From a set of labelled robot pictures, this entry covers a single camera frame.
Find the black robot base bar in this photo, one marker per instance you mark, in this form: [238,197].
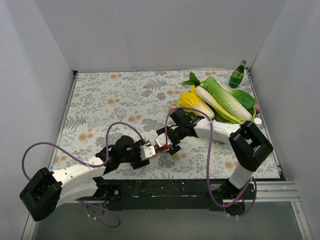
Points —
[162,194]

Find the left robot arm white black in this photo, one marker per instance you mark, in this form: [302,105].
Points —
[47,190]

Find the green plastic basket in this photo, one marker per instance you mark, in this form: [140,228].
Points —
[202,126]

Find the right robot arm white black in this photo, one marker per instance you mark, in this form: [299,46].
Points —
[249,144]

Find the yellow napa cabbage toy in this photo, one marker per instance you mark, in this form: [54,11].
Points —
[192,100]

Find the red weekly pill organizer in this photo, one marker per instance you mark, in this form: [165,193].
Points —
[158,150]

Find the green napa cabbage toy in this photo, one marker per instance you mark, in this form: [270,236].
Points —
[236,103]

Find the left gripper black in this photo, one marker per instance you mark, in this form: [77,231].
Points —
[137,155]

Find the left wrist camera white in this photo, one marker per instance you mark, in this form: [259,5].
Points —
[147,151]

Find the floral tablecloth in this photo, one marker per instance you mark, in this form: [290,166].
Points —
[107,105]

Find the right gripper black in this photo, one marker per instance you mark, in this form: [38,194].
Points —
[172,140]

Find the clear pill bottle yellow pills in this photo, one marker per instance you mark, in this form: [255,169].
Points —
[173,105]

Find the green glass bottle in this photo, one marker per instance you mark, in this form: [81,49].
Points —
[237,75]

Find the white daikon radish toy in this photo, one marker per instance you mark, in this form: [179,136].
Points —
[201,87]

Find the pink radish toy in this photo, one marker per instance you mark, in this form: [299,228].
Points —
[257,108]

